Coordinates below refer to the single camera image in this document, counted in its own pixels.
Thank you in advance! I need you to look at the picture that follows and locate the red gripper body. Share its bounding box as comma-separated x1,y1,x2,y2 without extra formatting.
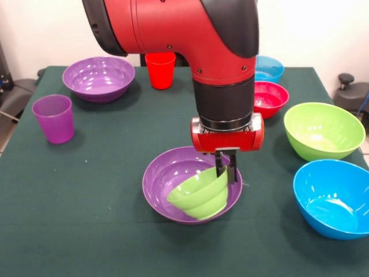
190,112,265,154

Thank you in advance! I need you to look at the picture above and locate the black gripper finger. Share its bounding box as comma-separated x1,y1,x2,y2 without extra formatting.
214,151,227,178
227,150,239,185

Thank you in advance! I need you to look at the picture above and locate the small green bowl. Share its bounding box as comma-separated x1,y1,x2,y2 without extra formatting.
166,166,229,221

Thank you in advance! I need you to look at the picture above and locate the large purple bowl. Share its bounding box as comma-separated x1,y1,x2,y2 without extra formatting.
62,56,136,104
142,146,243,226

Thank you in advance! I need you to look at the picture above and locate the large green bowl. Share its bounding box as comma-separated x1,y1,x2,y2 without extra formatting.
283,102,367,162

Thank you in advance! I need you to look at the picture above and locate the small red bowl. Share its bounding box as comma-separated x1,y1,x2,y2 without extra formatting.
253,81,290,120

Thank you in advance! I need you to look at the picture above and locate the small blue bowl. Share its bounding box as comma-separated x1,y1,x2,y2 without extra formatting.
255,55,285,84

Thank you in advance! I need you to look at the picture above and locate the red cup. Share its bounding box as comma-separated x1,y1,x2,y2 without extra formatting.
144,51,176,90

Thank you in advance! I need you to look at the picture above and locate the large blue bowl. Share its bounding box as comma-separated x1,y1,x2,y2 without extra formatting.
292,159,369,241

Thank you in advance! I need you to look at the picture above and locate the dark grey equipment base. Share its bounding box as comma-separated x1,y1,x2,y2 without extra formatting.
0,77,40,123
333,73,369,114

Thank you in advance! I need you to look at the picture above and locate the dark green tablecloth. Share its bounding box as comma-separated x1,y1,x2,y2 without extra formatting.
0,65,369,277

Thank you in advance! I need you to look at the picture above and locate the purple cup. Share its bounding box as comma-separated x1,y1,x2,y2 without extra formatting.
31,94,75,145

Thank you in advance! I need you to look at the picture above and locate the black equipment rack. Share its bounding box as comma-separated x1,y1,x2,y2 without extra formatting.
0,40,14,96

